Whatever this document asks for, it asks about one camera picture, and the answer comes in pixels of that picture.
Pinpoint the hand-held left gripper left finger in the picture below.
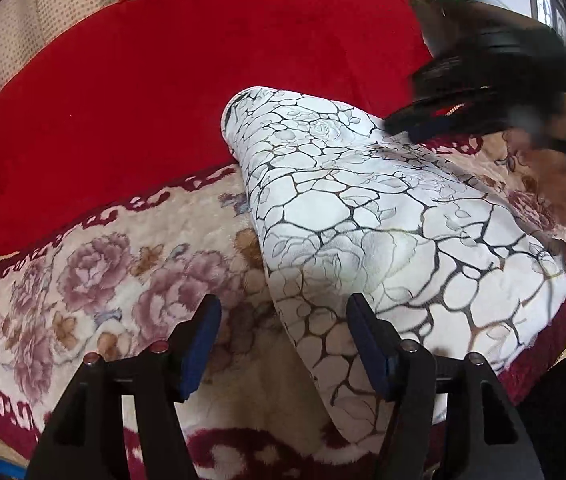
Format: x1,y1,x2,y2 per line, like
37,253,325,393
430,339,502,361
25,294,222,480

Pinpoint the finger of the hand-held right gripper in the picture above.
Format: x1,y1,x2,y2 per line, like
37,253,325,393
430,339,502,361
385,101,488,143

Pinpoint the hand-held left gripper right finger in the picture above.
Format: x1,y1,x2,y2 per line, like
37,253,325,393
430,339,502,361
345,292,546,480

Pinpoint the white crackle-print garment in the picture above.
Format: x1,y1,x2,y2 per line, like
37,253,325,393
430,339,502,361
220,87,566,446

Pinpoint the person's right hand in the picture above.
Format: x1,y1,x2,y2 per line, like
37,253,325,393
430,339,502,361
509,94,566,228

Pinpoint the floral sofa mat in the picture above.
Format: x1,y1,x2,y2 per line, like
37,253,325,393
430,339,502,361
0,132,566,480

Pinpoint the red sofa back cushion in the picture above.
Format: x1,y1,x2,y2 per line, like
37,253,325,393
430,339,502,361
0,0,436,256

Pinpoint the beige fabric sofa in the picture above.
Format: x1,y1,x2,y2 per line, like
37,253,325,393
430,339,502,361
0,0,136,161

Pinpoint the framed wall picture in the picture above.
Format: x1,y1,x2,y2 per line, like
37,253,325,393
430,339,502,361
525,0,566,46

